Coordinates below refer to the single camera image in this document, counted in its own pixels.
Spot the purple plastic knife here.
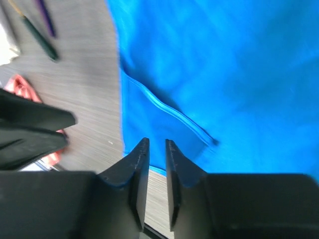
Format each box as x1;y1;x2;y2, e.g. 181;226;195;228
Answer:
35;0;56;38

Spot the pink folded cloth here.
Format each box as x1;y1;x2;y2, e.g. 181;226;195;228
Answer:
4;75;65;166

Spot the blue cloth napkin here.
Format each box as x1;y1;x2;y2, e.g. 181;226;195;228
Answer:
108;0;319;178

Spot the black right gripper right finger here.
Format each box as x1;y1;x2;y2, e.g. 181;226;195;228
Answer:
165;140;319;239

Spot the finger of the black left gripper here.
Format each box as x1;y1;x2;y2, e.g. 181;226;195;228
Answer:
0;89;76;131
0;124;68;171

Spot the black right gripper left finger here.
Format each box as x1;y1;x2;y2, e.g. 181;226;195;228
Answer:
0;138;150;239

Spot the green handled gold fork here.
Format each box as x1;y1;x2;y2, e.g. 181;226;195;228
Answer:
8;0;59;61

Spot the white folded cloth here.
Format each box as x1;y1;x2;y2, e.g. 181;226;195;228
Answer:
0;4;22;65

